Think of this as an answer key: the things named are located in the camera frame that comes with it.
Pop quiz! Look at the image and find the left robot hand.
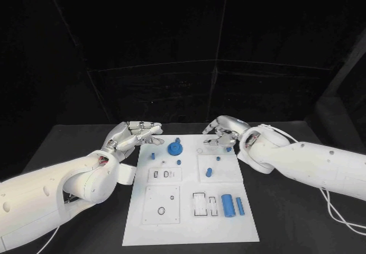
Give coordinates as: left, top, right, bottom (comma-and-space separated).
101, 121, 166, 162

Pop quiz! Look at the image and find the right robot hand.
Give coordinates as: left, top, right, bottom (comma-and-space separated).
202, 115, 252, 148

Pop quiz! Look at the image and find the white task board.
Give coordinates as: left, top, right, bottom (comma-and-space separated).
121, 134, 261, 247

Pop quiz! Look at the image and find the blue gear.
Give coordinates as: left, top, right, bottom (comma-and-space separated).
167, 137, 184, 156

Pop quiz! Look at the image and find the blue thick long cylinder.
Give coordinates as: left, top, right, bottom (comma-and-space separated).
220, 194, 236, 217

